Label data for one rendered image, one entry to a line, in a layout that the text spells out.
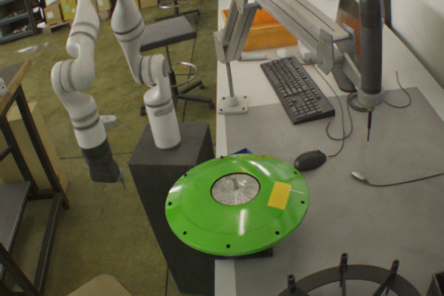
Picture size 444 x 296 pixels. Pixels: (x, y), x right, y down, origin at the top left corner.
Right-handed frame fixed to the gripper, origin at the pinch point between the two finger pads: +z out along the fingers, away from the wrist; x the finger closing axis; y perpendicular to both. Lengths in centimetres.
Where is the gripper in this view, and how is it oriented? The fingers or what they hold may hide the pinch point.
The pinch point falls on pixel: (116, 189)
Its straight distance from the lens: 109.9
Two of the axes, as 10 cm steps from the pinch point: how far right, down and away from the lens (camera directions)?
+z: 1.3, 8.3, 5.4
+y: -1.5, 5.6, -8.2
